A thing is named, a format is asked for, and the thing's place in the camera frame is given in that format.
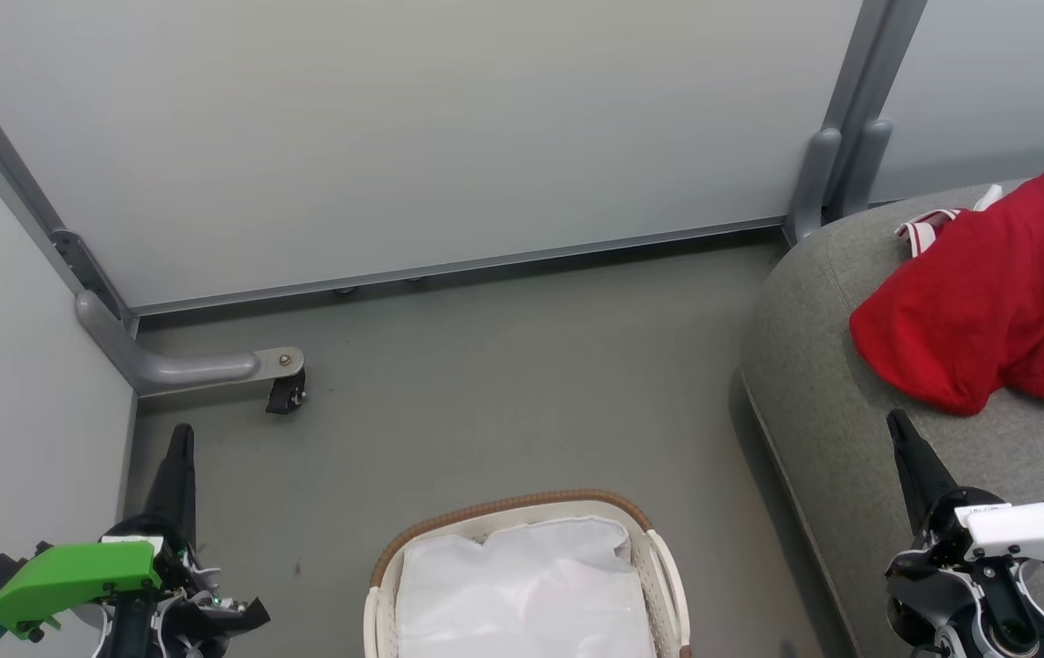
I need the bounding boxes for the grey fabric sofa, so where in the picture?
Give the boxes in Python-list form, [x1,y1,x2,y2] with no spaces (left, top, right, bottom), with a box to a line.
[740,164,1044,658]

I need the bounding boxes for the grey curved partition foot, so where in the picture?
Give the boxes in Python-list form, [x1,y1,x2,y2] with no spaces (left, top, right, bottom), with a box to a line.
[783,119,893,246]

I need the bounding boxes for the red garment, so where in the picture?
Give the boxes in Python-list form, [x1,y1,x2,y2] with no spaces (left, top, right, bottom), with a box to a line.
[849,171,1044,418]

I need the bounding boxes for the grey partition bottom rail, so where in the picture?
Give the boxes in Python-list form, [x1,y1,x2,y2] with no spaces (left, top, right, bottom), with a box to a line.
[129,215,793,319]

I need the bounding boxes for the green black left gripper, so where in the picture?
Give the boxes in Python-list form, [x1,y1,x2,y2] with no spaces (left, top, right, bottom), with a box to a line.
[0,423,272,645]

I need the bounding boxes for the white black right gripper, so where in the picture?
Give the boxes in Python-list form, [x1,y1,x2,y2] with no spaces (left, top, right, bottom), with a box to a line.
[884,409,1044,588]

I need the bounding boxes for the grey partition corner post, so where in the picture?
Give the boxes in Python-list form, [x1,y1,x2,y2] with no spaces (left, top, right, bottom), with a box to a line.
[0,32,139,330]

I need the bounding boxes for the grey partition foot bracket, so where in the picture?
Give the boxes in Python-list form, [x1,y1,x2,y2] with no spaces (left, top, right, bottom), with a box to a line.
[76,291,305,398]

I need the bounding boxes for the white cloth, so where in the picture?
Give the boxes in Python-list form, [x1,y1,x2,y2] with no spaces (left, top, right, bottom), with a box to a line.
[394,516,658,658]

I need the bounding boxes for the black caster wheel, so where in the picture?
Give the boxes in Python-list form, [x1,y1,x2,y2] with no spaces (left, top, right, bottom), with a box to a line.
[266,370,308,415]

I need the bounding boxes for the grey partition upright post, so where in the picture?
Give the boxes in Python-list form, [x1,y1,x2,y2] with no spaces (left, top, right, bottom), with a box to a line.
[819,0,930,220]

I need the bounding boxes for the white laundry basket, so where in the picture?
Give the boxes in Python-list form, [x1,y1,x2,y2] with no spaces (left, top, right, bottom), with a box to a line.
[363,489,693,658]

